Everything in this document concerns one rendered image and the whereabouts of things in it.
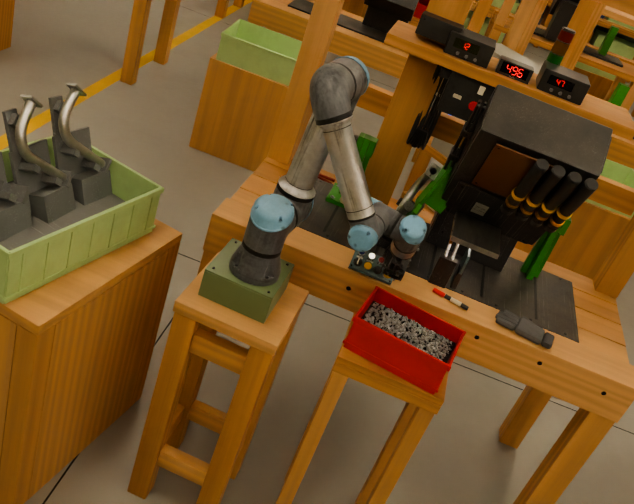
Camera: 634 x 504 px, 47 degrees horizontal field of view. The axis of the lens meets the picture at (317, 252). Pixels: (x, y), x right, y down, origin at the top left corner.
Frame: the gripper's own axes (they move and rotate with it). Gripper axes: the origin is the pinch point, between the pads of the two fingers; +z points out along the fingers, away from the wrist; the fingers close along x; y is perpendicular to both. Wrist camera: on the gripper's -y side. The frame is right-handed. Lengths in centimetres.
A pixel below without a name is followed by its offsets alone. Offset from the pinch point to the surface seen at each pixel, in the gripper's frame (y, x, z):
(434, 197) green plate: -30.6, 4.7, 0.3
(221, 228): 6, -57, 10
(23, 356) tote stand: 72, -84, -12
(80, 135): 2, -107, -8
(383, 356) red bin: 30.0, 7.1, -4.5
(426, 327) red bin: 12.8, 17.2, 3.6
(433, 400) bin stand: 35.7, 25.5, -2.1
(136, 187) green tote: 7, -87, 2
